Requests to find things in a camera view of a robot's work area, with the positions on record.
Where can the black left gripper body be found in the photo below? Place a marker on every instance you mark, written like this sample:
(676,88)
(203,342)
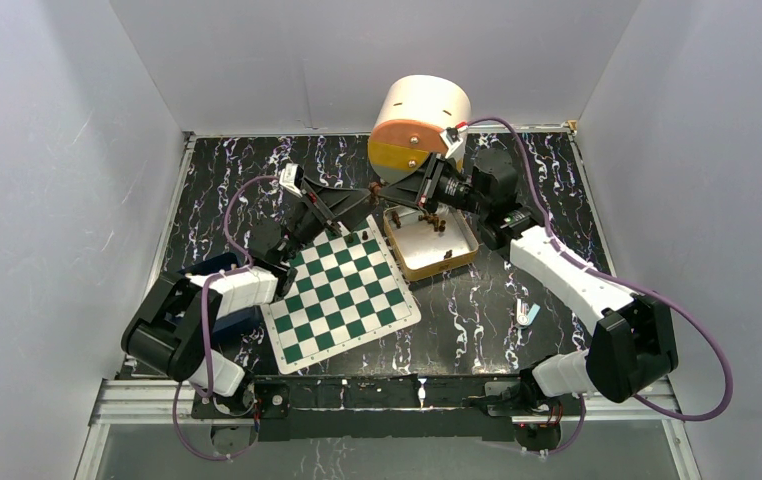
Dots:
(313,221)

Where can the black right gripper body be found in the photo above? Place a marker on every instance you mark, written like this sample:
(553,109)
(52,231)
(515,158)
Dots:
(449,190)

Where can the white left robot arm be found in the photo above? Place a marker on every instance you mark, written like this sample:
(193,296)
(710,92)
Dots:
(172,329)

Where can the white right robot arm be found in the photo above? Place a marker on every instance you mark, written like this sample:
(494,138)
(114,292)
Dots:
(633,342)

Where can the green white chess board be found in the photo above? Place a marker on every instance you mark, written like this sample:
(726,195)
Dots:
(343,296)

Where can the blue tin tray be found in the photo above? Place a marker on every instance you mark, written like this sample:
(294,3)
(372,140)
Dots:
(227,326)

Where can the small white blue tag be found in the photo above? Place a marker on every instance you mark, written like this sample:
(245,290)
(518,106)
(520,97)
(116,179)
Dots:
(525,313)

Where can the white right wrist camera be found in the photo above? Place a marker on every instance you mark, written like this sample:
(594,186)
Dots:
(454,138)

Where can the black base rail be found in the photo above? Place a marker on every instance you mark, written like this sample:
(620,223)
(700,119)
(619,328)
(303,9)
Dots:
(493,407)

